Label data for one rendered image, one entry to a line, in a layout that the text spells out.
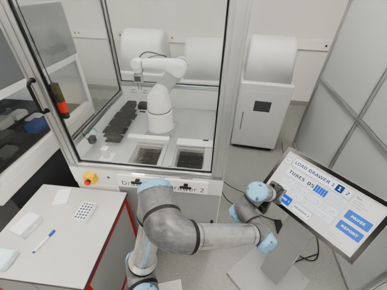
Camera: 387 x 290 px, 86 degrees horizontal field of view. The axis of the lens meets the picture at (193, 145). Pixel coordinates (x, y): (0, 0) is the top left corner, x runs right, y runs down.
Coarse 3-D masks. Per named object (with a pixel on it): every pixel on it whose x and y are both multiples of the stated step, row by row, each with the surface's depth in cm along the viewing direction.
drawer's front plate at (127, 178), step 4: (116, 176) 134; (120, 176) 134; (124, 176) 134; (128, 176) 133; (132, 176) 133; (136, 176) 133; (140, 176) 133; (144, 176) 133; (148, 176) 133; (120, 180) 137; (124, 180) 136; (128, 180) 136; (132, 180) 135; (140, 180) 134; (144, 180) 134; (120, 184) 139; (132, 184) 138
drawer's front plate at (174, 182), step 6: (168, 180) 131; (174, 180) 131; (180, 180) 131; (186, 180) 131; (192, 180) 131; (174, 186) 135; (192, 186) 133; (198, 186) 132; (204, 186) 131; (186, 192) 137; (192, 192) 136; (198, 192) 136; (204, 192) 135
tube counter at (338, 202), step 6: (306, 186) 107; (312, 186) 106; (318, 186) 104; (318, 192) 103; (324, 192) 102; (330, 192) 101; (324, 198) 101; (330, 198) 100; (336, 198) 99; (336, 204) 98; (342, 204) 97
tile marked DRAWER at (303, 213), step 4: (296, 204) 108; (292, 208) 109; (296, 208) 108; (300, 208) 107; (304, 208) 105; (296, 212) 107; (300, 212) 106; (304, 212) 105; (308, 212) 104; (304, 216) 105; (308, 216) 104
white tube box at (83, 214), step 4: (84, 204) 131; (88, 204) 131; (92, 204) 132; (80, 208) 129; (84, 208) 129; (88, 208) 129; (92, 208) 129; (76, 212) 126; (80, 212) 127; (84, 212) 128; (88, 212) 128; (92, 212) 129; (76, 216) 125; (80, 216) 124; (84, 216) 124; (88, 216) 126; (76, 220) 124; (80, 220) 123; (84, 220) 123; (88, 220) 126
